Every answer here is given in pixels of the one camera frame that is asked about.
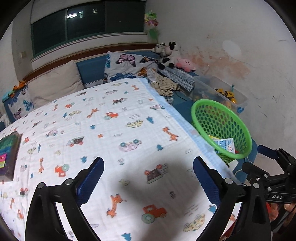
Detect colourful puzzle box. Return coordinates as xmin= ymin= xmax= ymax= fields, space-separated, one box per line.
xmin=1 ymin=132 xmax=22 ymax=183

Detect black white cow plush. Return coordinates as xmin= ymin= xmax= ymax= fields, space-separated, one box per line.
xmin=158 ymin=41 xmax=181 ymax=70

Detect colourful wall decoration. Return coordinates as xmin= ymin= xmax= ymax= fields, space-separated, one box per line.
xmin=144 ymin=11 xmax=159 ymax=43

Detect left butterfly print pillow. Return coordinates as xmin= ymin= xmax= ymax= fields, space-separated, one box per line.
xmin=4 ymin=86 xmax=35 ymax=123

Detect blue patterned folded cloth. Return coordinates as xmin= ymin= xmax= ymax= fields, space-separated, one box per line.
xmin=159 ymin=68 xmax=195 ymax=92

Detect butterfly print pillow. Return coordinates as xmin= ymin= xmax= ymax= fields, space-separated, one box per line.
xmin=103 ymin=51 xmax=158 ymax=82
xmin=4 ymin=86 xmax=35 ymax=123

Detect yellow toy excavator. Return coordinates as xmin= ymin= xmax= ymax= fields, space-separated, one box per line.
xmin=216 ymin=88 xmax=237 ymax=104

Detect green plastic mesh basket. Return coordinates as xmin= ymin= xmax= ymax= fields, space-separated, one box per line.
xmin=191 ymin=99 xmax=252 ymax=163

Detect dark window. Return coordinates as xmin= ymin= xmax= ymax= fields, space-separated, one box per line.
xmin=30 ymin=1 xmax=146 ymax=57

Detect pink plush toy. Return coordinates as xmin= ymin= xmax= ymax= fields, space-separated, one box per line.
xmin=175 ymin=58 xmax=196 ymax=72

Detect beige pillow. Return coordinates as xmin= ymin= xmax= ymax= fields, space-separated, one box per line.
xmin=28 ymin=61 xmax=84 ymax=108

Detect blue white milk carton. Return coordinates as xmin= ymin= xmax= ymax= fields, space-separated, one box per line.
xmin=214 ymin=138 xmax=236 ymax=154

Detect beige patterned clothing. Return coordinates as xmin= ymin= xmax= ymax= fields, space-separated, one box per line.
xmin=147 ymin=68 xmax=180 ymax=97

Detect clear plastic toy bin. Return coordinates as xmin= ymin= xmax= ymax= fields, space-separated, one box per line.
xmin=192 ymin=76 xmax=248 ymax=115

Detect grey striped plush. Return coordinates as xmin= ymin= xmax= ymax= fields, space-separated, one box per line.
xmin=151 ymin=43 xmax=166 ymax=55

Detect white patterned table cloth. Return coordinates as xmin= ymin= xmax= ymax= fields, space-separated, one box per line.
xmin=1 ymin=79 xmax=232 ymax=240

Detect orange toy on ledge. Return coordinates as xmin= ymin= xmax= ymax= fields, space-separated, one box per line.
xmin=13 ymin=81 xmax=26 ymax=91

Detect person's right hand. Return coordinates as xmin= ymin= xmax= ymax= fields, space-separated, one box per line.
xmin=265 ymin=202 xmax=296 ymax=227

